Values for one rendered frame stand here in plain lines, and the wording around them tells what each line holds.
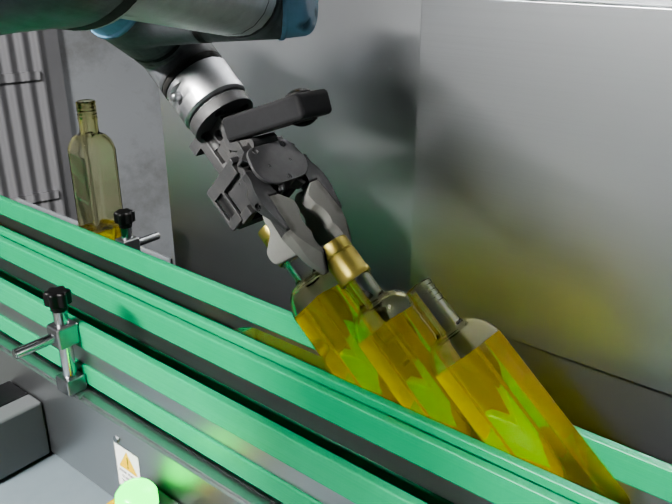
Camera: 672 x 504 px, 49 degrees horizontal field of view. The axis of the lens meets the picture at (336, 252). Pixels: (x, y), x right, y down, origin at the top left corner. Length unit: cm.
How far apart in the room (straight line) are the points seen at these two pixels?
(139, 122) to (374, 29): 236
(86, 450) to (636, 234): 66
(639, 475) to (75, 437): 64
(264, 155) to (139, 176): 245
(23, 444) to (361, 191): 53
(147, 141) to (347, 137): 232
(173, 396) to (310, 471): 19
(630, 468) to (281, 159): 43
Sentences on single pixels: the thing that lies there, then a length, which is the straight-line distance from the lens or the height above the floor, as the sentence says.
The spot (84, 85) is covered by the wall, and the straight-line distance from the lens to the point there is 305.
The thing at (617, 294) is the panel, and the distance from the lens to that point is 74.
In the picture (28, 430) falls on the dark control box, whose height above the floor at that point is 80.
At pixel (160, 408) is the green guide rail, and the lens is 82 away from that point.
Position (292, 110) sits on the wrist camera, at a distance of 70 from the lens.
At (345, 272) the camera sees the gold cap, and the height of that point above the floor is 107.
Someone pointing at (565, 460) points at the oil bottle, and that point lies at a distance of 67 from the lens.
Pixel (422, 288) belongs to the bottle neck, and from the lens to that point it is 68.
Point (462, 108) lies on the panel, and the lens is 76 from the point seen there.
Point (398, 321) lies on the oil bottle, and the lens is 70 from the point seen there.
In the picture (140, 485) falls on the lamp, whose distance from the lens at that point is 82.
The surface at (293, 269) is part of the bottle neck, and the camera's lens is 77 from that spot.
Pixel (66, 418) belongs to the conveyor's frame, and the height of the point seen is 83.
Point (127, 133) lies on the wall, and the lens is 313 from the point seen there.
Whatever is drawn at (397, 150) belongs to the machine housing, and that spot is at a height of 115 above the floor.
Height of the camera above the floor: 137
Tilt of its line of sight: 23 degrees down
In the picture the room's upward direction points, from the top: straight up
